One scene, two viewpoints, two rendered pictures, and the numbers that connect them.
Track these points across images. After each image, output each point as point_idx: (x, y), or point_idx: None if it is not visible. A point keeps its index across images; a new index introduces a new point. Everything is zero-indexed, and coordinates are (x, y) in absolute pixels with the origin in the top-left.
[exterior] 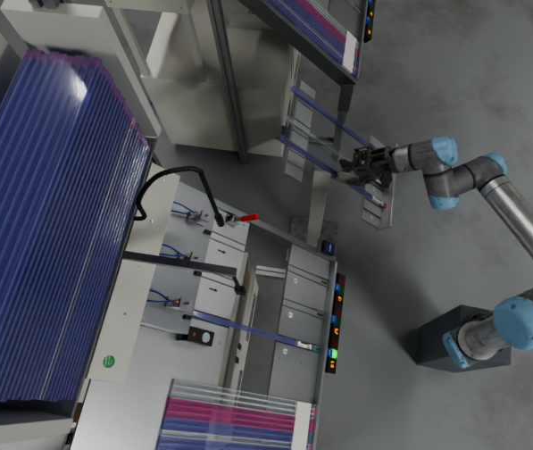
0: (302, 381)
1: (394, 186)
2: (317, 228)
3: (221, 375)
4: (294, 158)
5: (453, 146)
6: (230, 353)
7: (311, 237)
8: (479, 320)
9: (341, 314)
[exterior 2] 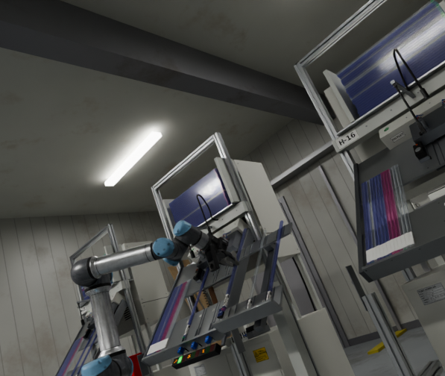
0: (174, 339)
1: (238, 312)
2: None
3: None
4: (248, 248)
5: (178, 224)
6: (223, 354)
7: None
8: (118, 362)
9: (195, 356)
